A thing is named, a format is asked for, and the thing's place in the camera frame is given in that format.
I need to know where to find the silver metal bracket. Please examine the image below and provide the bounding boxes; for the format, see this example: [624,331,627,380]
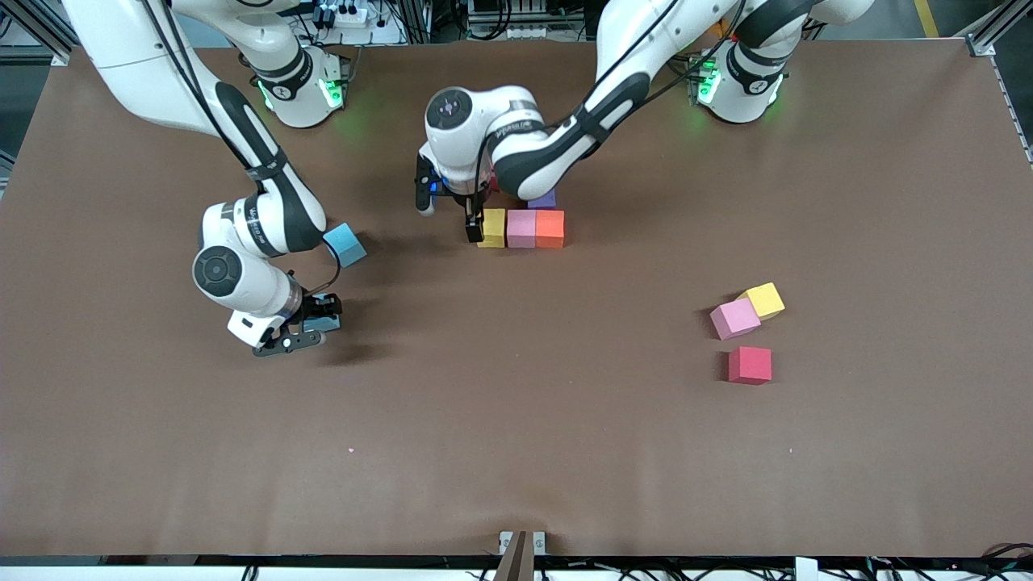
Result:
[499,530,546,556]

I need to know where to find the white power strip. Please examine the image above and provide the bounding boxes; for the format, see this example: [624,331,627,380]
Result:
[311,4,380,27]

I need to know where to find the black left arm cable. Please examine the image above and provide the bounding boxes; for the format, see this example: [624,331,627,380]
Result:
[472,0,747,227]

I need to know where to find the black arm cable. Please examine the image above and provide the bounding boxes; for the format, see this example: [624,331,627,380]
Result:
[472,0,747,227]
[141,0,344,298]

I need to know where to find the pink foam cube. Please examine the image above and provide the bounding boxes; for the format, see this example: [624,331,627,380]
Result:
[710,299,762,341]
[506,209,537,249]

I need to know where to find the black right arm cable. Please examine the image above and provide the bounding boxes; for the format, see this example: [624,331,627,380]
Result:
[141,0,344,298]

